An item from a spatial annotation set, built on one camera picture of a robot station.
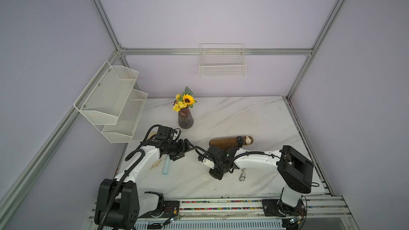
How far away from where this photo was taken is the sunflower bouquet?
855 millimetres

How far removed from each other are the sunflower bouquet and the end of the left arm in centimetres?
14

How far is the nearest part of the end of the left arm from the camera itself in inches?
27.1
